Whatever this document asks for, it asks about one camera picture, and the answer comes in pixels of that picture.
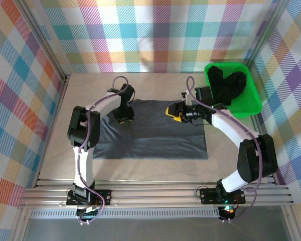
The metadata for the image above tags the aluminium mounting rail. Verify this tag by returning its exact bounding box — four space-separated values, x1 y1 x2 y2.
17 178 295 209

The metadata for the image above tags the green plastic basket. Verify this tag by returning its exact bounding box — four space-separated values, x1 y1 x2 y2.
203 62 263 119

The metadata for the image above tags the black t-shirt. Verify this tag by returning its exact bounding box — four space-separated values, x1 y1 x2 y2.
207 64 247 106

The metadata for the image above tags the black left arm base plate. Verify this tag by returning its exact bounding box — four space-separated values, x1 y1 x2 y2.
66 189 112 207

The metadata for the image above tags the grey t-shirt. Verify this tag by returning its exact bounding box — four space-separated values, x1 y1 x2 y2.
92 98 208 160

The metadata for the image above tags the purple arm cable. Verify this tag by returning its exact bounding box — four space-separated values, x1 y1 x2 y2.
185 76 264 223
75 76 131 225

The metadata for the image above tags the grey slotted cable duct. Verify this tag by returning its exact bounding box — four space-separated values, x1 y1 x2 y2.
30 209 222 219

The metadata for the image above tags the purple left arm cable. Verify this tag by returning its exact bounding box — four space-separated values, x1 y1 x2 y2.
75 76 131 225

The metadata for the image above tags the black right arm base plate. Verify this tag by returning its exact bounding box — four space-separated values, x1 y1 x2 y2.
199 187 246 205

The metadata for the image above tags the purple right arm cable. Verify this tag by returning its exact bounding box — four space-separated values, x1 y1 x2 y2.
185 76 264 223

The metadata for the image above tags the aluminium frame post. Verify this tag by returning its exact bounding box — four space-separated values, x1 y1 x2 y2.
244 0 290 70
19 0 71 85

